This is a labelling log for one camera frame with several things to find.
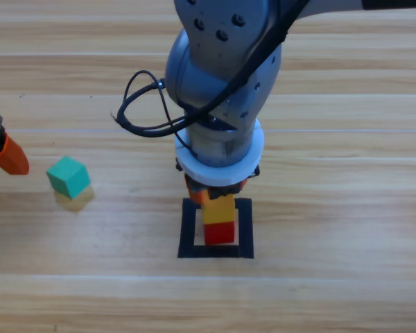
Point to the yellow wooden cube block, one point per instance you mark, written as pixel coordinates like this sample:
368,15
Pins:
218,209

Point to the red wooden cube block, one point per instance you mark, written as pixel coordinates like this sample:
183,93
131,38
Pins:
220,234

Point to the black tape square outline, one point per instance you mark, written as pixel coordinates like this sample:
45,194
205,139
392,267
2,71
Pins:
187,229

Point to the green wooden cube block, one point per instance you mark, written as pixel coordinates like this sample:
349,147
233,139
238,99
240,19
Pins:
69,177

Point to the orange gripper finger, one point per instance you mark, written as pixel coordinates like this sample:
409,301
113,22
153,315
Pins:
14,161
243,186
197,194

